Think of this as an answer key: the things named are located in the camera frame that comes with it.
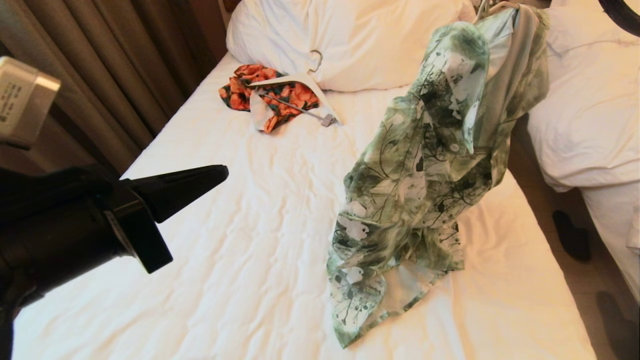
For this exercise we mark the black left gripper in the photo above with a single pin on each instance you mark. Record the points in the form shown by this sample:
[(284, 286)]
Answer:
[(142, 235)]

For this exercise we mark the green floral print shirt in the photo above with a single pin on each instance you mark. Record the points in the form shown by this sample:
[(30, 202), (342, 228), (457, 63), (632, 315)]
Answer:
[(425, 175)]

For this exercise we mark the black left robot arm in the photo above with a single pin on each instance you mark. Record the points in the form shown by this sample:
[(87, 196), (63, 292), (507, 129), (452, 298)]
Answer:
[(50, 225)]

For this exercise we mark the white hanger with metal bar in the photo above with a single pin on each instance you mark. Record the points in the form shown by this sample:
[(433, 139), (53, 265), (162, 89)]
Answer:
[(300, 79)]

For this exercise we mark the white sheeted bed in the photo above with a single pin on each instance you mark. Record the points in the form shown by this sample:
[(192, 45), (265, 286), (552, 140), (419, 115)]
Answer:
[(615, 225), (250, 250)]

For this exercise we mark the orange floral garment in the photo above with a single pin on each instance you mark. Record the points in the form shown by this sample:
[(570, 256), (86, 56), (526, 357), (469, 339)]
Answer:
[(240, 95)]

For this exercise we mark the brown curtain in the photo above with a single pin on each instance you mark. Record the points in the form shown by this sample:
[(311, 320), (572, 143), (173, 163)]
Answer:
[(100, 75)]

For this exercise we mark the brown wooden headboard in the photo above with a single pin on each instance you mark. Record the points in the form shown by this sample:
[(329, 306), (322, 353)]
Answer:
[(231, 5)]

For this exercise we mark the white pillow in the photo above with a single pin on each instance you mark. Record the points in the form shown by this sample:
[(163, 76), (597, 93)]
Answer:
[(580, 30), (350, 40)]

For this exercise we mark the black slipper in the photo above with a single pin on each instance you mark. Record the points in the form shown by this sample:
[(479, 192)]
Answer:
[(570, 235)]

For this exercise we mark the white duvet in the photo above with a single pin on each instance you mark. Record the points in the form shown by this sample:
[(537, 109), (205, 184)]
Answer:
[(585, 125)]

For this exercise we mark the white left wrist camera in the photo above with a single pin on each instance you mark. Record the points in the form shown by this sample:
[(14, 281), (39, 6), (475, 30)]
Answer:
[(22, 105)]

